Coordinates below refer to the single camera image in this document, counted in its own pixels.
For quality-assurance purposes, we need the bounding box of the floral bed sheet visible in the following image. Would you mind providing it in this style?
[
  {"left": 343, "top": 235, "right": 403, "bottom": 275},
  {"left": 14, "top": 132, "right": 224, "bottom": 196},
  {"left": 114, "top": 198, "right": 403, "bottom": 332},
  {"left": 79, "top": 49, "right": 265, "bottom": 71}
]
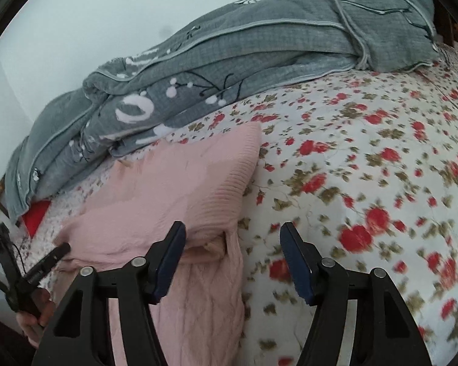
[{"left": 13, "top": 42, "right": 458, "bottom": 366}]

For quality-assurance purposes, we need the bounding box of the dark wooden headboard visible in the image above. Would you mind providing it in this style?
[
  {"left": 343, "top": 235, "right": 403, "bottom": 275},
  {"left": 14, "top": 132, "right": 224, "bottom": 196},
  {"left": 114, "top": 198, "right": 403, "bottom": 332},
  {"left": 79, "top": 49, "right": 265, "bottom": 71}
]
[{"left": 431, "top": 0, "right": 458, "bottom": 52}]

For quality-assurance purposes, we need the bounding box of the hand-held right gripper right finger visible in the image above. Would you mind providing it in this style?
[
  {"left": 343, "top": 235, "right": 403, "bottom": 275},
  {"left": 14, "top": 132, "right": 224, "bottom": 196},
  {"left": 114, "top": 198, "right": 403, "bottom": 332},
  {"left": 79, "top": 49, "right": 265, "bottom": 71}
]
[{"left": 279, "top": 221, "right": 433, "bottom": 366}]

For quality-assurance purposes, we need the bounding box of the pink knit sweater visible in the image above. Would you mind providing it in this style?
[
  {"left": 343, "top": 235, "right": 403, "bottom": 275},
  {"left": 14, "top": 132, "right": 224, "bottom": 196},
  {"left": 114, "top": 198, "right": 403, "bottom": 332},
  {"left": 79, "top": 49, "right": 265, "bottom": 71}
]
[{"left": 55, "top": 122, "right": 262, "bottom": 366}]

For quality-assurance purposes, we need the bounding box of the person's left hand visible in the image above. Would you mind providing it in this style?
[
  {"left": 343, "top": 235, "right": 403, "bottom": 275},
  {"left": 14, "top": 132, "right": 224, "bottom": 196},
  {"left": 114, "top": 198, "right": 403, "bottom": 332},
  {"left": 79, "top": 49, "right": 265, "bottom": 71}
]
[{"left": 17, "top": 289, "right": 56, "bottom": 348}]

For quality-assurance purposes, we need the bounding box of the person's left forearm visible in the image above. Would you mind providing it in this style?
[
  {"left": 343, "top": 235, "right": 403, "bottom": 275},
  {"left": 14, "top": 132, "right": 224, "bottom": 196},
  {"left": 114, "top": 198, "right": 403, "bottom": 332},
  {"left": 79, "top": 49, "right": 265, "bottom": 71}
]
[{"left": 0, "top": 310, "right": 37, "bottom": 366}]

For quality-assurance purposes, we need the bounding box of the grey patterned quilt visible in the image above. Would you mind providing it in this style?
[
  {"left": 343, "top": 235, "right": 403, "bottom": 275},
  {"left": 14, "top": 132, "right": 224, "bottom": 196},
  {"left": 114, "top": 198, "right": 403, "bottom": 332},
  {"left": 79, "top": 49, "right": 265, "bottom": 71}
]
[{"left": 4, "top": 0, "right": 441, "bottom": 224}]

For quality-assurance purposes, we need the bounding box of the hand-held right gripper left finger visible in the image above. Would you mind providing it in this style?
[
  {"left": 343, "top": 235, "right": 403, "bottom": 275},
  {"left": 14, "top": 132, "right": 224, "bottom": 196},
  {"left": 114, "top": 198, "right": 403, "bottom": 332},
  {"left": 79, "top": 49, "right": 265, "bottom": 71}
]
[{"left": 31, "top": 220, "right": 187, "bottom": 366}]

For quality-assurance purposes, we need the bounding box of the red cloth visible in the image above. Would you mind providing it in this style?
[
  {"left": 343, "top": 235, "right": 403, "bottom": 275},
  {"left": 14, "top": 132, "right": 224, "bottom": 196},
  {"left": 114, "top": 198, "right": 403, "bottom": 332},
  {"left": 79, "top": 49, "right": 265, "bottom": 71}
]
[{"left": 21, "top": 200, "right": 51, "bottom": 238}]

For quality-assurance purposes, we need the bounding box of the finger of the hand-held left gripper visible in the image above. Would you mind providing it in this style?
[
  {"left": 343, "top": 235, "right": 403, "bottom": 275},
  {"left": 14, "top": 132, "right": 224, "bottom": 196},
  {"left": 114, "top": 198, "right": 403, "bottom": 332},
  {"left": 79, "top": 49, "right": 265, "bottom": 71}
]
[
  {"left": 0, "top": 224, "right": 24, "bottom": 295},
  {"left": 25, "top": 242, "right": 71, "bottom": 282}
]

